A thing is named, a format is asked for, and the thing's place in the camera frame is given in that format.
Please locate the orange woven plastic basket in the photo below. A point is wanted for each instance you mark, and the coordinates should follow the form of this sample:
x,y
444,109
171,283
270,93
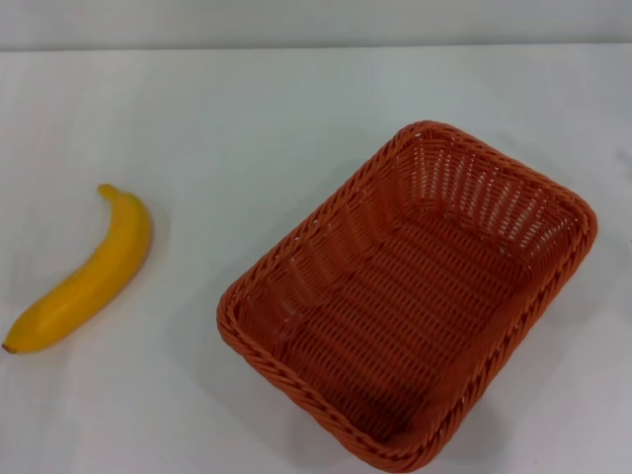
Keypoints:
x,y
395,321

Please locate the yellow plastic banana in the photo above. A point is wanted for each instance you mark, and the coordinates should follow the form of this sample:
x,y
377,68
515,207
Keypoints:
x,y
89,286

